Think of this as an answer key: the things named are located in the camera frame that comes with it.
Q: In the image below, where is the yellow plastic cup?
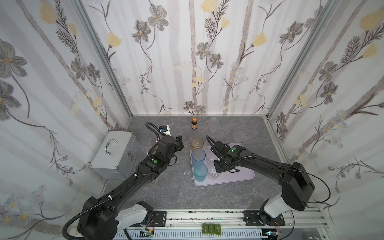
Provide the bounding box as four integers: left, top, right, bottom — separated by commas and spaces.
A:
190, 137, 205, 151

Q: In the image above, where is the clear faceted glass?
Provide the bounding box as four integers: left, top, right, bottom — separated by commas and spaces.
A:
139, 137, 153, 154
208, 168, 220, 181
204, 146, 218, 163

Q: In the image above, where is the blue plastic cup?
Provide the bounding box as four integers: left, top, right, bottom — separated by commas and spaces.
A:
191, 149, 206, 167

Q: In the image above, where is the teal plastic cup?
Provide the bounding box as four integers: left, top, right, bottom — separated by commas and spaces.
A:
193, 164, 208, 183

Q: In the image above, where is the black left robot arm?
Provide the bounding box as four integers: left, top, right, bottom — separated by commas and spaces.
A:
62, 135, 184, 240

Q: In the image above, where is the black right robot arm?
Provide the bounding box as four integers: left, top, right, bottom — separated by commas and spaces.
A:
211, 141, 315, 225

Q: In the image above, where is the lilac plastic tray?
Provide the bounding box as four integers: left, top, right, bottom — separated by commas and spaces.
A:
190, 150, 255, 187

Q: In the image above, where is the brown bottle orange cap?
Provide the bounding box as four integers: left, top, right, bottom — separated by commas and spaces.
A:
191, 118, 198, 130

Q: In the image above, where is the silver metal case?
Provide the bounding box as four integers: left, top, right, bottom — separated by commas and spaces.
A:
89, 131, 140, 180

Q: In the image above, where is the green connector block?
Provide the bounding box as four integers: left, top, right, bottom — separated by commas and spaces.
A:
202, 224, 222, 235

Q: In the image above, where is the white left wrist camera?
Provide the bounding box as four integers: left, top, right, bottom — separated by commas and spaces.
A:
159, 125, 171, 136

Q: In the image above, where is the aluminium rail frame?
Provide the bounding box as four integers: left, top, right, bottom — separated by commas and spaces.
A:
97, 205, 335, 240

